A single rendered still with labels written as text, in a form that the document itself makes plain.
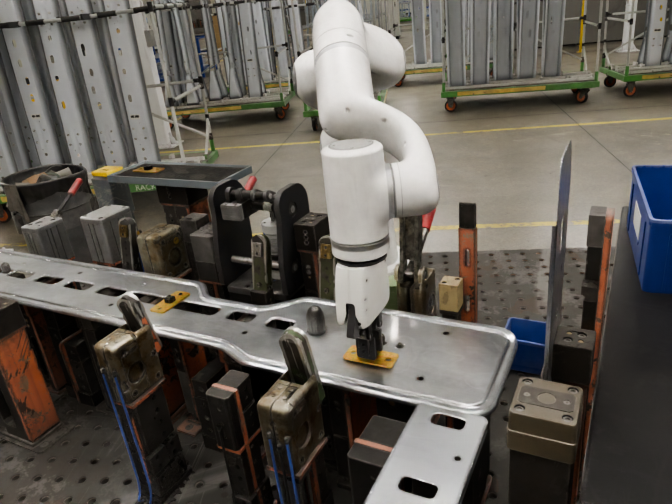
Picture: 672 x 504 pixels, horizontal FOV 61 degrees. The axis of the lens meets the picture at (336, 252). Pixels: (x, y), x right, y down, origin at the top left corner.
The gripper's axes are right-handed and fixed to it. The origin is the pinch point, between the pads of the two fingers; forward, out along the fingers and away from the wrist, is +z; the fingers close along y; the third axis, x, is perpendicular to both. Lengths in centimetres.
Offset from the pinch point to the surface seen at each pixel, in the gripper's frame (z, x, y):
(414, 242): -9.2, 1.1, -18.8
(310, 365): -2.7, -3.8, 11.6
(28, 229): -2, -105, -17
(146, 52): -12, -498, -467
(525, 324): 26, 15, -53
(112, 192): -7, -92, -35
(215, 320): 3.2, -32.8, -2.0
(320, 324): 1.3, -11.2, -4.2
